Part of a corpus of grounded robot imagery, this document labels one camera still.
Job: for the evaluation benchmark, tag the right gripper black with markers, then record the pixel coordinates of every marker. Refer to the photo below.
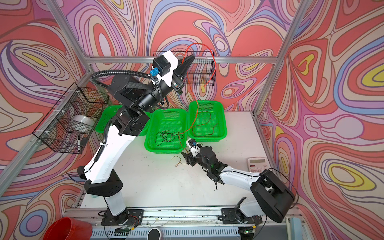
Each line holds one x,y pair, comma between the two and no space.
189,159

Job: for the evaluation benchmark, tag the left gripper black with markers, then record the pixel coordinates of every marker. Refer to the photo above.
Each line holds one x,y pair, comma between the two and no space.
177,75

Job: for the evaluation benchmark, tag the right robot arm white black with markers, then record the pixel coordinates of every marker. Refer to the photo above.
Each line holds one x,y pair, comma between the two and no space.
272,197

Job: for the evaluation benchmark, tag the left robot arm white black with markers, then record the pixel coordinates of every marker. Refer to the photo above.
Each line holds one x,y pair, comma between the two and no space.
139,93

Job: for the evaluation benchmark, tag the right green plastic basket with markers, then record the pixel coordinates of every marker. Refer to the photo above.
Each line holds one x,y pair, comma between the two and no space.
207,121

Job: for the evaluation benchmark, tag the middle green plastic basket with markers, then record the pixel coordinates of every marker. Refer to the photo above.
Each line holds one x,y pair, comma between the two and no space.
167,131

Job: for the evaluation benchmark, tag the white pink calculator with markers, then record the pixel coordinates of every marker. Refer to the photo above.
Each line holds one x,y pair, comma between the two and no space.
257,164

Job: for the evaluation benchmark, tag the black round speaker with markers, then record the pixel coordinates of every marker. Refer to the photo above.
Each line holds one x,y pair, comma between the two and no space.
155,234

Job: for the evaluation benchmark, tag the white tape roll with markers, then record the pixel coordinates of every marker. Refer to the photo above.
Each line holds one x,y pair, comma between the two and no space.
83,120

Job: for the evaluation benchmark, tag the red bucket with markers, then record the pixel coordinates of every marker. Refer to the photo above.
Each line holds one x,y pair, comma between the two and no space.
69,229

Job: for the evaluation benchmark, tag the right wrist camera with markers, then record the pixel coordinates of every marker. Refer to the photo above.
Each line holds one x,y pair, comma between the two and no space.
194,147

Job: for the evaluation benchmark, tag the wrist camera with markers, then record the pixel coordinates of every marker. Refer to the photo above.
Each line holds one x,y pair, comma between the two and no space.
163,67
194,147

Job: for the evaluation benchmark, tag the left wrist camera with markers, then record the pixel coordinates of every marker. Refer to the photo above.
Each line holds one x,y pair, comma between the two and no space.
163,67

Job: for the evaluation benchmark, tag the black wire basket back wall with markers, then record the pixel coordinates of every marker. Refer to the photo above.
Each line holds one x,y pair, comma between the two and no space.
201,72

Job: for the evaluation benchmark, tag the black wire basket wall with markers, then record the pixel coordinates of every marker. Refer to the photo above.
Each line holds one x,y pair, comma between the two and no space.
58,131
201,72

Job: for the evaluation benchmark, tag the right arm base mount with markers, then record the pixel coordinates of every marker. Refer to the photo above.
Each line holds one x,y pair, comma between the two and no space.
235,216

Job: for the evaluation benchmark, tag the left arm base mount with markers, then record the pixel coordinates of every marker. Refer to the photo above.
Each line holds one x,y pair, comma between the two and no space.
129,217

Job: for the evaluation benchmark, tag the black wire basket left wall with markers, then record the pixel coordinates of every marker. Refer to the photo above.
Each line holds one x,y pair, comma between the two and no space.
58,131

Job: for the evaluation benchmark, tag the aluminium rail front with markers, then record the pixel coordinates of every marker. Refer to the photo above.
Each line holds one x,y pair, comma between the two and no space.
151,216

